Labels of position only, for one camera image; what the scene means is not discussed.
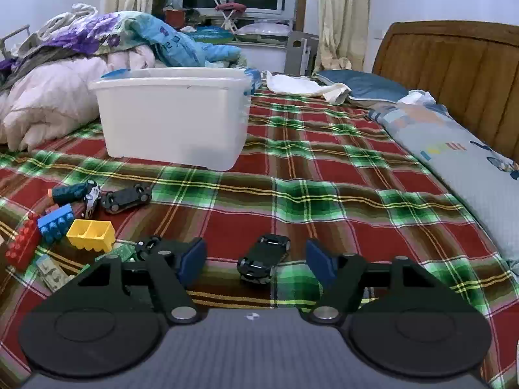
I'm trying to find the metal rack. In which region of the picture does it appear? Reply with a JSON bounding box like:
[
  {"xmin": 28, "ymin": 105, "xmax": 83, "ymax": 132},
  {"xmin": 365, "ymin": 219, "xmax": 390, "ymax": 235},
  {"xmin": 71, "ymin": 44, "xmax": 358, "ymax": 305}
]
[{"xmin": 0, "ymin": 24, "xmax": 31, "ymax": 56}]

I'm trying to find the green building block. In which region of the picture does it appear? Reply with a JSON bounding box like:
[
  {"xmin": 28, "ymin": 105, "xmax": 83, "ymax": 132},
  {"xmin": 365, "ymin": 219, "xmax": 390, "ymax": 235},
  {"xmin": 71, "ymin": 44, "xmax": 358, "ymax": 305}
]
[{"xmin": 95, "ymin": 243, "xmax": 141, "ymax": 264}]

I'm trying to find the blue building block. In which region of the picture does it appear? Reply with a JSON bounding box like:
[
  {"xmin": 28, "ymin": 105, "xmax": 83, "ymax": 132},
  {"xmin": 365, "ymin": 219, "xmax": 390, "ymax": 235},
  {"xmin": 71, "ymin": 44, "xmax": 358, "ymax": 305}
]
[{"xmin": 37, "ymin": 204, "xmax": 76, "ymax": 245}]

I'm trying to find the white plastic storage container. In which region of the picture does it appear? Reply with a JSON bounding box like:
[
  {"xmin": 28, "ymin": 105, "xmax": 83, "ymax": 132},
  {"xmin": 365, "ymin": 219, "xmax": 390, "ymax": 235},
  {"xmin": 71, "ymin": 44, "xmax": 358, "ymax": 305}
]
[{"xmin": 88, "ymin": 67, "xmax": 254, "ymax": 172}]

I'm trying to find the red pot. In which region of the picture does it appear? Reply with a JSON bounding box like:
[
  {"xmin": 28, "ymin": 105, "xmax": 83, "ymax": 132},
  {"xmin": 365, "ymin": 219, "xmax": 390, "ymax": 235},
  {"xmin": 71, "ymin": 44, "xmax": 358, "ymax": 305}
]
[{"xmin": 163, "ymin": 6, "xmax": 187, "ymax": 29}]

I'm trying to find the dark teal toy tool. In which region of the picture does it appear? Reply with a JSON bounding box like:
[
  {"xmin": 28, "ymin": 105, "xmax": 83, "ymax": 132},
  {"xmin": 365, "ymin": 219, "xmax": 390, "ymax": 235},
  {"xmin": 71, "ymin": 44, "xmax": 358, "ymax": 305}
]
[{"xmin": 49, "ymin": 182, "xmax": 92, "ymax": 207}]

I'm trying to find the white and black toy car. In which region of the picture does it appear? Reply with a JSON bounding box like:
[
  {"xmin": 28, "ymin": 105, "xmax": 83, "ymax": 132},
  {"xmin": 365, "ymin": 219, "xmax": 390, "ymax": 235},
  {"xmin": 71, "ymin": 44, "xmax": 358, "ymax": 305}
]
[{"xmin": 83, "ymin": 180, "xmax": 102, "ymax": 220}]

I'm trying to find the white pillow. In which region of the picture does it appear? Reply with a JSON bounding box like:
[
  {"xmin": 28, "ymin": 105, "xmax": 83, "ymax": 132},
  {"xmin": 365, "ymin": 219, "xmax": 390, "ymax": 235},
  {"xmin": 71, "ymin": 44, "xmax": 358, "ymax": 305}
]
[{"xmin": 235, "ymin": 22, "xmax": 293, "ymax": 38}]

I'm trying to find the small white crumpled cloth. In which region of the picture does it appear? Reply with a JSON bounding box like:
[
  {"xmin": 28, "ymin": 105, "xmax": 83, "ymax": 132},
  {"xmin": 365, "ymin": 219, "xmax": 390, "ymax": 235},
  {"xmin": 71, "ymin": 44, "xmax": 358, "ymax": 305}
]
[{"xmin": 397, "ymin": 89, "xmax": 437, "ymax": 107}]

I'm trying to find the blue printed quilt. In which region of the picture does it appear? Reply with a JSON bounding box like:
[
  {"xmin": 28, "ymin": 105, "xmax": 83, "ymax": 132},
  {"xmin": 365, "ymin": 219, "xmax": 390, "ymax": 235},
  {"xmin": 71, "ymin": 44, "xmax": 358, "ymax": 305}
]
[{"xmin": 126, "ymin": 13, "xmax": 248, "ymax": 70}]

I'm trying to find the red building block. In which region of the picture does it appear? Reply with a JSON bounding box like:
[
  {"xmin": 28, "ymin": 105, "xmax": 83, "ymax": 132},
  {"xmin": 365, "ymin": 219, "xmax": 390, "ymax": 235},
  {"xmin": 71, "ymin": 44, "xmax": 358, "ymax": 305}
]
[{"xmin": 5, "ymin": 212, "xmax": 43, "ymax": 272}]

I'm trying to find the wooden headboard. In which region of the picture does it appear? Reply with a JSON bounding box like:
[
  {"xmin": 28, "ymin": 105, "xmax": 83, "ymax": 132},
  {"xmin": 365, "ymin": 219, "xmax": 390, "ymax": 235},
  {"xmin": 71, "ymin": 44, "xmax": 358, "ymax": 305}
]
[{"xmin": 372, "ymin": 20, "xmax": 519, "ymax": 163}]

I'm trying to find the pink quilt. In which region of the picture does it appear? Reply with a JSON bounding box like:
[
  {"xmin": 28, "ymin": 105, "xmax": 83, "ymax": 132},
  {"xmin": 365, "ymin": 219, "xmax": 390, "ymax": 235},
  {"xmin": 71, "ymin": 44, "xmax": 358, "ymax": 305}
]
[{"xmin": 0, "ymin": 44, "xmax": 157, "ymax": 153}]

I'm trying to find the dark grey toy car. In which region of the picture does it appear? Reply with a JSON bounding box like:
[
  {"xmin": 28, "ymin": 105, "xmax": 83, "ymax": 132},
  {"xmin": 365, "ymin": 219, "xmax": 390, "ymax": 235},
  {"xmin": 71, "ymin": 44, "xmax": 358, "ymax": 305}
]
[{"xmin": 100, "ymin": 183, "xmax": 153, "ymax": 215}]

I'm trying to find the blue pillow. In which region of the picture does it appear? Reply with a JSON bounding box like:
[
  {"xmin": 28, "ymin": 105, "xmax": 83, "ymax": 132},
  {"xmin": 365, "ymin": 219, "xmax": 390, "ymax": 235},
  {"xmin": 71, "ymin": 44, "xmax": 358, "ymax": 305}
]
[{"xmin": 314, "ymin": 69, "xmax": 410, "ymax": 104}]

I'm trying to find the purple floral quilt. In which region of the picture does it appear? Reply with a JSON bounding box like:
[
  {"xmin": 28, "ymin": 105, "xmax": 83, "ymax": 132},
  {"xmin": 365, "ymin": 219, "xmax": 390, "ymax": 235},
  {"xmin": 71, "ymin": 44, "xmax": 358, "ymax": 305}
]
[{"xmin": 0, "ymin": 10, "xmax": 163, "ymax": 74}]

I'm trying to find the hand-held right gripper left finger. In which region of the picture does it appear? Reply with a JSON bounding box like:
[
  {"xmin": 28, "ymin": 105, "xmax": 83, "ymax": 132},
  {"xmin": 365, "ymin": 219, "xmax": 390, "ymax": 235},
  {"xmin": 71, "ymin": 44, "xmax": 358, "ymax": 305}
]
[{"xmin": 61, "ymin": 237, "xmax": 207, "ymax": 325}]

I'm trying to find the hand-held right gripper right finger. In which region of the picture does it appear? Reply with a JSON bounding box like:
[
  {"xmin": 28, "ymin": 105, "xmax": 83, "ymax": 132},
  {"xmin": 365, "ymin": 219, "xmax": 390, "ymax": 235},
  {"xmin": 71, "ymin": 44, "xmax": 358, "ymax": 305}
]
[{"xmin": 306, "ymin": 240, "xmax": 451, "ymax": 325}]

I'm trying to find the white folded cloth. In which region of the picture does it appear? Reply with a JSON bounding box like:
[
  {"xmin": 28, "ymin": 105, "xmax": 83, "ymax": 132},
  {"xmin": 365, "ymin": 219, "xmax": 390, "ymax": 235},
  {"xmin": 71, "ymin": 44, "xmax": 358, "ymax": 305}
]
[{"xmin": 265, "ymin": 71, "xmax": 352, "ymax": 105}]

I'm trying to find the white cabinet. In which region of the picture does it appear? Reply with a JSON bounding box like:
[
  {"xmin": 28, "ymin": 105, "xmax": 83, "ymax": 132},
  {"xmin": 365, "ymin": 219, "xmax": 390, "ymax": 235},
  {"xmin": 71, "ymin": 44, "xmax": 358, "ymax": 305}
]
[{"xmin": 233, "ymin": 42, "xmax": 289, "ymax": 74}]

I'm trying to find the yellow building block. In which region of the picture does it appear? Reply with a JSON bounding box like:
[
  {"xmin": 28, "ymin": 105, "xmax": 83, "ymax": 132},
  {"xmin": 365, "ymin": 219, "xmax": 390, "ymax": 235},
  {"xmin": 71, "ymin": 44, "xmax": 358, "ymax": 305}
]
[{"xmin": 66, "ymin": 219, "xmax": 116, "ymax": 253}]

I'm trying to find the grey white patterned cloth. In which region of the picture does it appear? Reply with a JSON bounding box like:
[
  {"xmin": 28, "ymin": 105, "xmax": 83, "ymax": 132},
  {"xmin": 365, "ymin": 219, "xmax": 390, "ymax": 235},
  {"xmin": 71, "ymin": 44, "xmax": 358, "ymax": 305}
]
[{"xmin": 38, "ymin": 3, "xmax": 100, "ymax": 38}]

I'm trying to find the long cartoon printed pillow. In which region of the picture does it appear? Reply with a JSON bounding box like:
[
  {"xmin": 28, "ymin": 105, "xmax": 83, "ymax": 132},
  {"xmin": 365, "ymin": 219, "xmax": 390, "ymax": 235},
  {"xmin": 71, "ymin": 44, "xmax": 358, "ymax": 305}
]
[{"xmin": 367, "ymin": 95, "xmax": 519, "ymax": 276}]

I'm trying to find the teal basin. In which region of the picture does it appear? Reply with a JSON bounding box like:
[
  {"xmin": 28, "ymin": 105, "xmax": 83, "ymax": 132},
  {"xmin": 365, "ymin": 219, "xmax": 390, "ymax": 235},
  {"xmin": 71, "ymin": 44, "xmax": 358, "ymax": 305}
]
[{"xmin": 190, "ymin": 26, "xmax": 236, "ymax": 45}]

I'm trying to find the folding stool with red seat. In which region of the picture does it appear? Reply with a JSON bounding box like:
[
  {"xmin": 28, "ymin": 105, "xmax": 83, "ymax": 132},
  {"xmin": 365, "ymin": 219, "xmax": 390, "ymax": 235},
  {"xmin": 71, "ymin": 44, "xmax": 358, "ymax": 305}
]
[{"xmin": 209, "ymin": 0, "xmax": 248, "ymax": 33}]

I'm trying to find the grey cardboard board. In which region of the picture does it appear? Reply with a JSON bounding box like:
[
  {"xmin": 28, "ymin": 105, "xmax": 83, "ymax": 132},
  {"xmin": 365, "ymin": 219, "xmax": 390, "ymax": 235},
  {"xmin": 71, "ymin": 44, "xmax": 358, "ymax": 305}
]
[{"xmin": 284, "ymin": 30, "xmax": 320, "ymax": 76}]

